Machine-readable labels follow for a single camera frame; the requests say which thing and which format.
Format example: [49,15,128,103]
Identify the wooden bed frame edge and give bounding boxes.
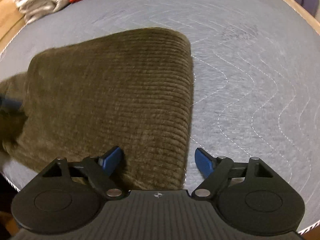
[282,0,320,35]

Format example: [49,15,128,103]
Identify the grey quilted mattress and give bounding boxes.
[1,0,319,231]

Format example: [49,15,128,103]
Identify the olive corduroy pants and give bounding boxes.
[1,28,193,190]

